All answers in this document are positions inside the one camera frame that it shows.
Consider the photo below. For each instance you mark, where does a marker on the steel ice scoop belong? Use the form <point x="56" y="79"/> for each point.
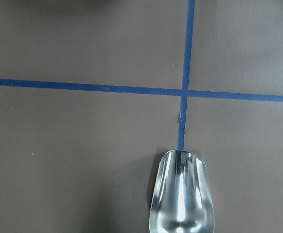
<point x="182" y="200"/>

